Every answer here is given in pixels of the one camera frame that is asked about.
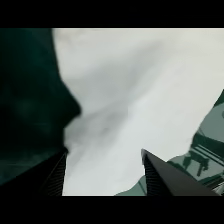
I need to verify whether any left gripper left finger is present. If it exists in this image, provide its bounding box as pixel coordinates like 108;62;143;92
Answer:
39;150;69;197

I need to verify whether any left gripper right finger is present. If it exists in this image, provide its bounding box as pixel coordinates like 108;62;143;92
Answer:
141;148;219;197

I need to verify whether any dark green garment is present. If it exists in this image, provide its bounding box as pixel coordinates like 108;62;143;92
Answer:
0;28;82;186

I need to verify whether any white garment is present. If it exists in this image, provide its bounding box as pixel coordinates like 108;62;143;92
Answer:
51;28;224;197

